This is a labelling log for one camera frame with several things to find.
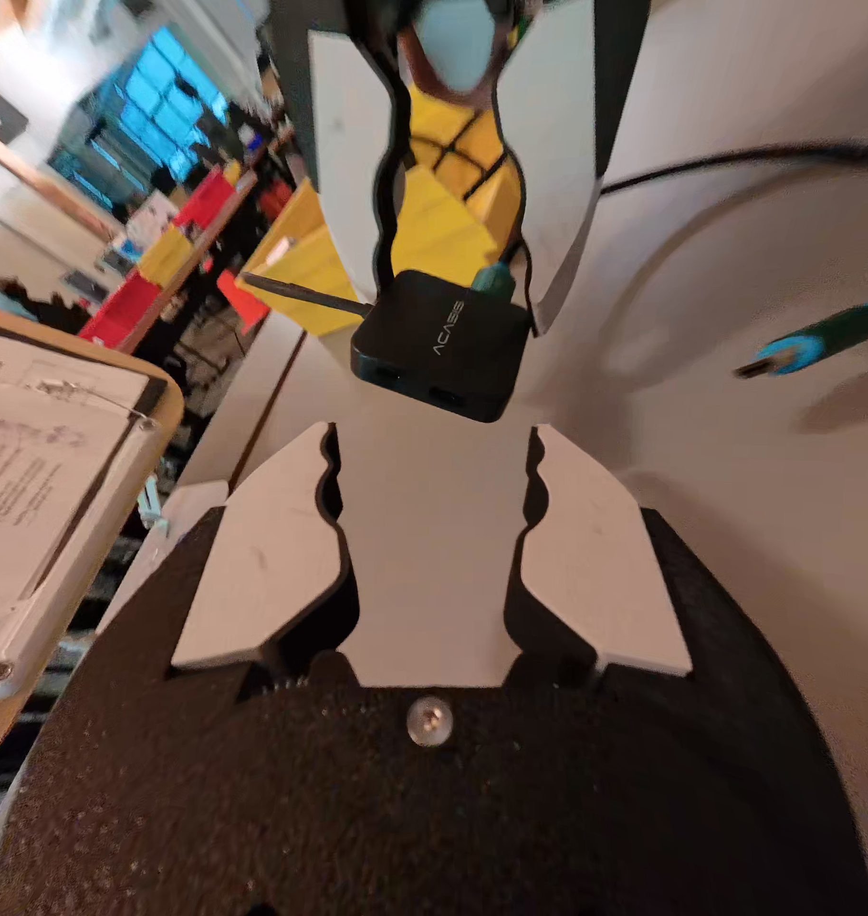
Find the white and blue box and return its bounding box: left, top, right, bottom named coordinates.
left=122, top=192, right=182, bottom=253

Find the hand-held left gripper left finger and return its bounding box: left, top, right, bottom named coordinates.
left=170, top=422, right=360, bottom=670

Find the orange-red plastic part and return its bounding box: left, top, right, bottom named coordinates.
left=215, top=269, right=272, bottom=332

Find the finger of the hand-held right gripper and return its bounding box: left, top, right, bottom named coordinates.
left=308, top=32, right=413, bottom=305
left=492, top=0, right=608, bottom=337

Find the person's right hand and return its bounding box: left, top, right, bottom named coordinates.
left=398, top=0, right=521, bottom=104

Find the yellow plastic bin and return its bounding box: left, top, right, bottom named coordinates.
left=235, top=175, right=363, bottom=337
left=389, top=82, right=526, bottom=280

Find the black usb hub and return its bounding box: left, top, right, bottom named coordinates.
left=350, top=268, right=533, bottom=423

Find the wooden shelf board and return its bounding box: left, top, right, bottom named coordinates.
left=115, top=168, right=259, bottom=355

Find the black hub cable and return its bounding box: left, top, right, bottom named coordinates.
left=241, top=272, right=375, bottom=317

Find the red storage bin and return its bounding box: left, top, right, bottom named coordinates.
left=78, top=274, right=164, bottom=348
left=175, top=170, right=236, bottom=229

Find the green usb cable blue tip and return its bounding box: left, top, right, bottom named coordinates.
left=733, top=298, right=868, bottom=380

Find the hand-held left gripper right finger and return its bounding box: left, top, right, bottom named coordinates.
left=505, top=426, right=694, bottom=677

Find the metal clip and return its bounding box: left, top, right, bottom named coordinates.
left=137, top=474, right=171, bottom=536

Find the round wooden table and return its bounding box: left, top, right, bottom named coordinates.
left=0, top=301, right=186, bottom=770

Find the small yellow storage bin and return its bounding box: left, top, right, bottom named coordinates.
left=137, top=228, right=196, bottom=286

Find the large window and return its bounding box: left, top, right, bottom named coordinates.
left=47, top=25, right=233, bottom=210

